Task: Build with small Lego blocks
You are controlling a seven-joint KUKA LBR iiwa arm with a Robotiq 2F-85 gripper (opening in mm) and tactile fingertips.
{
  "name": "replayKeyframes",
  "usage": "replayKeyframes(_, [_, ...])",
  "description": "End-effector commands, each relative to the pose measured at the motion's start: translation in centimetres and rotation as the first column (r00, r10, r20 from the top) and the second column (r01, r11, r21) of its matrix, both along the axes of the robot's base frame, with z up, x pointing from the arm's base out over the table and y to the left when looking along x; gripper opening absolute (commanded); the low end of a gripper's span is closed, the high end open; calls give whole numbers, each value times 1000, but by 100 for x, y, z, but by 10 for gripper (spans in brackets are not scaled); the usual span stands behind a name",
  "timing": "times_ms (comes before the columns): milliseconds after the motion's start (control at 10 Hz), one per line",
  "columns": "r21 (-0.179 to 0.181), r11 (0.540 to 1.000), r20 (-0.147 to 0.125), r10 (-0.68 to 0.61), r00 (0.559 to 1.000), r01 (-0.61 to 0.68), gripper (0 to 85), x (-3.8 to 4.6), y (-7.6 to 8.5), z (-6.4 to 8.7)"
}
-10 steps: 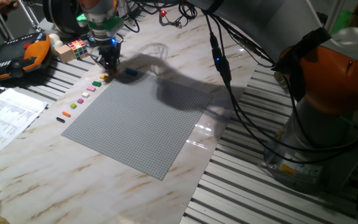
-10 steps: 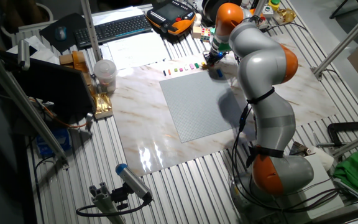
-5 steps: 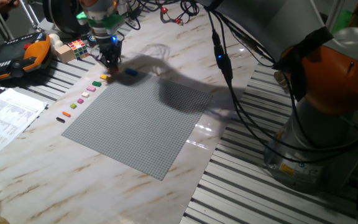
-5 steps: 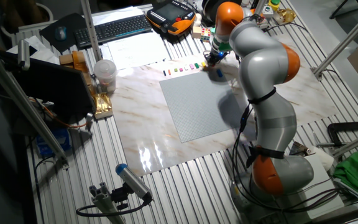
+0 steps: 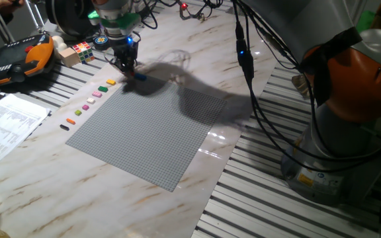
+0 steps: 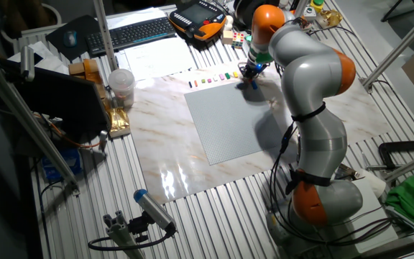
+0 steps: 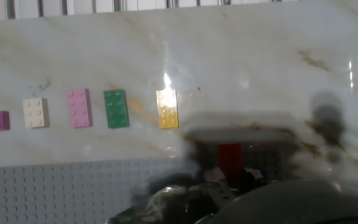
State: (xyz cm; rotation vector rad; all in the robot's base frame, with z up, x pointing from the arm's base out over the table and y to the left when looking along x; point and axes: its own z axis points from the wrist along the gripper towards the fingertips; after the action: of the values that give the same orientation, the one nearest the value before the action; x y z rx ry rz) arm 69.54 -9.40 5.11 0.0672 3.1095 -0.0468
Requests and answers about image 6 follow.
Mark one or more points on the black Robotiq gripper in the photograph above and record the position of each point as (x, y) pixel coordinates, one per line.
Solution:
(255, 67)

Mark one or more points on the long blue Lego brick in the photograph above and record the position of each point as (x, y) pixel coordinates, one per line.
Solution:
(254, 85)

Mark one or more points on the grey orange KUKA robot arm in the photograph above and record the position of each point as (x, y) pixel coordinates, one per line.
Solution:
(307, 72)

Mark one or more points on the pink Lego brick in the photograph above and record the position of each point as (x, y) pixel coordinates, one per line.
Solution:
(221, 76)

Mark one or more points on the grey Lego baseplate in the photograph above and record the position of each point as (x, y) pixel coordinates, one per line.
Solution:
(225, 122)

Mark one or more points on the Rubik's cube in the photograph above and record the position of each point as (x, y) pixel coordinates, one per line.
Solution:
(238, 40)

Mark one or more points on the plain wooden cube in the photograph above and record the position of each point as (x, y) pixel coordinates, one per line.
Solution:
(228, 37)

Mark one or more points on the white rounded figurine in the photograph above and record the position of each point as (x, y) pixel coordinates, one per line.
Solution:
(229, 22)

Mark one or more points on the black filament spool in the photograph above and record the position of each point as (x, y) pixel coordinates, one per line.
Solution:
(243, 11)

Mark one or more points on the black orange teach pendant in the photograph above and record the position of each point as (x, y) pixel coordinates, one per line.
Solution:
(196, 16)

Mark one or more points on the grey button box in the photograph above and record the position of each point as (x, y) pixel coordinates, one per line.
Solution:
(309, 13)

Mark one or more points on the printed paper sheet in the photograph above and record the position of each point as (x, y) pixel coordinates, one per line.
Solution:
(156, 57)

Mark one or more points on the yellow box with green button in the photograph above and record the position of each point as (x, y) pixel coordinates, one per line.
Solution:
(316, 5)

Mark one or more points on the crinkled gold foil object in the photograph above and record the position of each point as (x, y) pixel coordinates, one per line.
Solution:
(330, 18)

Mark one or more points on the marble pattern mat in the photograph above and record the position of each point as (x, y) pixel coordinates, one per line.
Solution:
(164, 144)

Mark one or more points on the black computer keyboard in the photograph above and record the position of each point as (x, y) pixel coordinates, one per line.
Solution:
(131, 34)

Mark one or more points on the translucent plastic cup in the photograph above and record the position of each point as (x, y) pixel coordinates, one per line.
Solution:
(121, 88)

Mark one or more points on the white paper stack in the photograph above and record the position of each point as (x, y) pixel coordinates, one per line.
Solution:
(135, 16)

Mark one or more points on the gold foil bag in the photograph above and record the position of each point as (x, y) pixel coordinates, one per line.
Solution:
(118, 122)

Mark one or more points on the long slanted aluminium profile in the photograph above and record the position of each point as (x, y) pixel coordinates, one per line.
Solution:
(401, 45)

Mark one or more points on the brown packing tape roll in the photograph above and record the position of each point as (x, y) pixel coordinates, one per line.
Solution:
(91, 70)

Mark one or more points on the small metal connector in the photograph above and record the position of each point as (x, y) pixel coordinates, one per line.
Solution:
(103, 140)

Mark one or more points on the white paper roll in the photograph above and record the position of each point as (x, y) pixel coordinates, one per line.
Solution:
(376, 183)

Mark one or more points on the black mouse pad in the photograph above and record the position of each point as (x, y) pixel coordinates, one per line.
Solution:
(85, 28)

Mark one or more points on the black chair base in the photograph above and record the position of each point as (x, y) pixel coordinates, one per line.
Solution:
(408, 9)

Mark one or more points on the small cardboard box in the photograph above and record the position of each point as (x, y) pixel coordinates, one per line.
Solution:
(76, 68)

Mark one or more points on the dark computer mouse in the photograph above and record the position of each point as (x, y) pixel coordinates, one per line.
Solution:
(70, 38)

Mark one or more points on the black monitor panel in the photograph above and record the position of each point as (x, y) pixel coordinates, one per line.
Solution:
(59, 97)

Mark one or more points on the loose white papers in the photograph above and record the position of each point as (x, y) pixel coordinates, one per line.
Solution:
(49, 63)

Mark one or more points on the green cloth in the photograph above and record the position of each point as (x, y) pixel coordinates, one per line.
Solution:
(412, 198)

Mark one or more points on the blue packet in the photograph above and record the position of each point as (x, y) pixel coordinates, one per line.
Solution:
(63, 163)

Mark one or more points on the aluminium profile stub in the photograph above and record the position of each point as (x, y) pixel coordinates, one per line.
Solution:
(120, 237)

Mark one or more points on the white rimmed bin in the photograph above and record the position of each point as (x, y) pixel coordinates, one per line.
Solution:
(52, 12)

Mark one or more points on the green wrist mount plate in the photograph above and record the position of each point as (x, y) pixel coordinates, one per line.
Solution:
(264, 57)

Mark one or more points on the short aluminium post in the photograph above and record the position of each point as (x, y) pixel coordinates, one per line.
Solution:
(300, 7)

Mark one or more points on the aluminium frame post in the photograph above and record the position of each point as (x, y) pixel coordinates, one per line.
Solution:
(103, 32)

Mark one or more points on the silver camera with blue cap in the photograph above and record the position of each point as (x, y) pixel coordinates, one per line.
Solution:
(153, 208)

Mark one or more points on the black camera clamp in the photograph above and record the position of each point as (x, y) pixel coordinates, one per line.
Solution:
(138, 226)

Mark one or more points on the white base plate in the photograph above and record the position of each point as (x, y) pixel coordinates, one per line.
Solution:
(376, 219)

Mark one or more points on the silver bar camera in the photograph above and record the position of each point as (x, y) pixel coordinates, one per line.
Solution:
(27, 63)

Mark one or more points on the slanted aluminium frame bar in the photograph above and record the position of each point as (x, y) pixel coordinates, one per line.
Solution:
(31, 122)

